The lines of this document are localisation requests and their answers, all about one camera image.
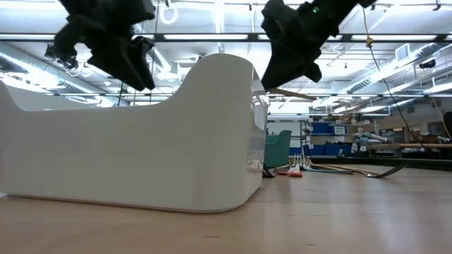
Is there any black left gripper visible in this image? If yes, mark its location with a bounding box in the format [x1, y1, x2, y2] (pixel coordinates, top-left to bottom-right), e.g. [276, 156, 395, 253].
[52, 13, 157, 92]

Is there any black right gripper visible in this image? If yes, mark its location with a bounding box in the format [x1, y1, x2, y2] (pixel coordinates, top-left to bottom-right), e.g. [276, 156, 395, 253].
[261, 0, 354, 90]

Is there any wooden utensil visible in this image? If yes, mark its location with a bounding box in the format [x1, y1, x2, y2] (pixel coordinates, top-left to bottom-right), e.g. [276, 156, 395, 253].
[268, 87, 318, 101]

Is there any white plastic bin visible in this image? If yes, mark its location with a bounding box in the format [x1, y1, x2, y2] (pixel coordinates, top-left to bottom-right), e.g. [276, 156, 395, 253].
[0, 53, 268, 214]

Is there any orange-handled silver fork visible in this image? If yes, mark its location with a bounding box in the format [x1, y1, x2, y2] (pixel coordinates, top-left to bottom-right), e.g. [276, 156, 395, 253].
[277, 146, 312, 178]

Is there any orange-handled black fork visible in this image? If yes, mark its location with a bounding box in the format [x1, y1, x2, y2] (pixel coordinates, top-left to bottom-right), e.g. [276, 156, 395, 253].
[261, 162, 277, 179]

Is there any gold fork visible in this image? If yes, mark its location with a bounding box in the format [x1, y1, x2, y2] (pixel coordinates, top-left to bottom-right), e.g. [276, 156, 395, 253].
[310, 162, 384, 176]

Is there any teal-handled black fork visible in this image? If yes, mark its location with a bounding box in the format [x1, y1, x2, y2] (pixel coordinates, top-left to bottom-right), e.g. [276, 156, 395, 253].
[303, 163, 410, 179]

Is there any shelf with blue bins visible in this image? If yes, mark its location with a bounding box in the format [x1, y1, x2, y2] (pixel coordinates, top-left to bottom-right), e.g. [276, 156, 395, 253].
[299, 119, 354, 158]

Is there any black ceiling-mounted equipment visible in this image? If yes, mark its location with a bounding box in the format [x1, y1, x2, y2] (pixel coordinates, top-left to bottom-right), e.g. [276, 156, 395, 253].
[44, 44, 79, 71]

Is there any teal plastic bin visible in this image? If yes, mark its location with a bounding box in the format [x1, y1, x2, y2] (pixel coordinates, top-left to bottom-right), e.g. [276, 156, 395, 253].
[263, 129, 293, 169]

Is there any white air vent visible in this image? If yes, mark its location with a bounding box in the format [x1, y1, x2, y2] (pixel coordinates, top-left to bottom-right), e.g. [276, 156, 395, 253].
[395, 42, 411, 63]

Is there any long wooden bar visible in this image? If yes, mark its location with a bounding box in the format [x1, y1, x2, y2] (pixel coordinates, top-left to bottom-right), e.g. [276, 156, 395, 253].
[367, 143, 452, 150]

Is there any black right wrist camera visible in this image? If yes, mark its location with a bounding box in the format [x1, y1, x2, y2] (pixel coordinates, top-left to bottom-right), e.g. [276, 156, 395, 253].
[261, 1, 286, 40]

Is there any hanging yellow and black cable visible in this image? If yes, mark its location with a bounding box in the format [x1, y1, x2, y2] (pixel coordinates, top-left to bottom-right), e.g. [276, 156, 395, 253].
[359, 0, 430, 149]

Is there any silver ventilation duct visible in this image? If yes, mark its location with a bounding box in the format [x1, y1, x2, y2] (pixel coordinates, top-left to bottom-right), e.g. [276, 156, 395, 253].
[0, 41, 89, 95]
[347, 42, 452, 95]

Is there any black overhead light rail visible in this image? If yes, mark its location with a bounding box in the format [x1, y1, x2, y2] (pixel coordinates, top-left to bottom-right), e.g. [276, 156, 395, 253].
[0, 32, 452, 44]

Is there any black aluminium table frame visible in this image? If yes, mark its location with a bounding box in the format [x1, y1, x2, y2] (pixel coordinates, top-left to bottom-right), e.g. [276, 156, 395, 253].
[307, 157, 452, 172]

